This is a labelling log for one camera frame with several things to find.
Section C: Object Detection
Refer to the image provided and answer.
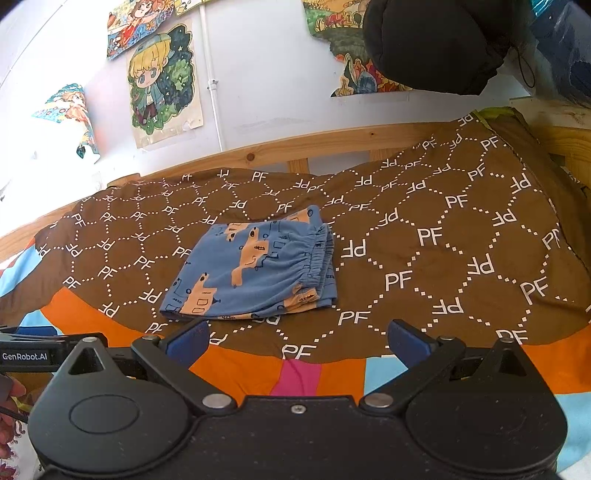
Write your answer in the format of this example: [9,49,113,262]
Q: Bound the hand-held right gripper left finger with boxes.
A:
[54,318,237,413]

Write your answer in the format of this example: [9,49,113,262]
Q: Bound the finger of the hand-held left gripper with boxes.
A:
[0,325,110,350]

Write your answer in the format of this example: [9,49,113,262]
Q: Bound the wooden bed frame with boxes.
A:
[0,121,591,265]

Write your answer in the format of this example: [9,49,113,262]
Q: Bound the colourful landscape wall poster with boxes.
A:
[302,0,415,99]

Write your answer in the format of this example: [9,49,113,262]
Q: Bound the orange-haired cartoon wall poster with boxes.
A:
[106,0,175,62]

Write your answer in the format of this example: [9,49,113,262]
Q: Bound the black padded bag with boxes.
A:
[362,0,519,96]

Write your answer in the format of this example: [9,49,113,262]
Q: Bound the blue cloth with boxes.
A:
[530,0,591,101]

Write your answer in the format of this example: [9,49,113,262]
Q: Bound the colourful patchwork bed sheet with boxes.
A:
[0,244,591,472]

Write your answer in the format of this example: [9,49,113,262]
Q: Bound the person's left hand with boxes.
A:
[0,375,29,460]

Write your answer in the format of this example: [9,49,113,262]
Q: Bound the white wall pipe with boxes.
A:
[198,7,228,154]

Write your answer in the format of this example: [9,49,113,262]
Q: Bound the black drawstring cord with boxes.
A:
[515,44,537,89]

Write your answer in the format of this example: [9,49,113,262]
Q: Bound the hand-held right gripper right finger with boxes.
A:
[360,318,541,413]

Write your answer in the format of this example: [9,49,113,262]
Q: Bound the blue printed pants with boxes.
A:
[159,205,339,322]

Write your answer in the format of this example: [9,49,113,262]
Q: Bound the torn curled wall poster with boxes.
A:
[31,83,101,163]

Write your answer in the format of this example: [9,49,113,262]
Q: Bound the small wall poster strip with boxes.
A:
[174,0,219,16]

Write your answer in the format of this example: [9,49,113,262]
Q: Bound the brown patterned blanket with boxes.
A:
[0,108,591,364]

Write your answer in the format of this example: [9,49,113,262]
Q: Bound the blond cartoon figure wall poster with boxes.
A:
[126,24,205,149]

